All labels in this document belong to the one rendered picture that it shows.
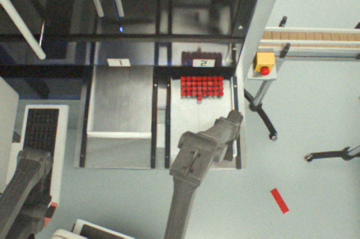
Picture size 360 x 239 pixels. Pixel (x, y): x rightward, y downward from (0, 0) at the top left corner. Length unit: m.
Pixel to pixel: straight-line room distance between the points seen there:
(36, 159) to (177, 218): 0.42
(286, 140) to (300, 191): 0.34
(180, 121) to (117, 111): 0.27
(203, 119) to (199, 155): 0.71
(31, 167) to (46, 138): 0.65
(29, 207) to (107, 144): 0.50
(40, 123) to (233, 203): 1.27
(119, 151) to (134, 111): 0.18
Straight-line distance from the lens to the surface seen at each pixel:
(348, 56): 1.86
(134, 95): 1.64
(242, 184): 2.45
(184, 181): 0.88
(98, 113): 1.63
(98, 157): 1.58
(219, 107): 1.61
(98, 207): 2.45
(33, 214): 1.19
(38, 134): 1.73
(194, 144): 0.90
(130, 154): 1.56
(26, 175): 1.05
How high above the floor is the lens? 2.39
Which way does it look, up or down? 69 degrees down
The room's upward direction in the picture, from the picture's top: straight up
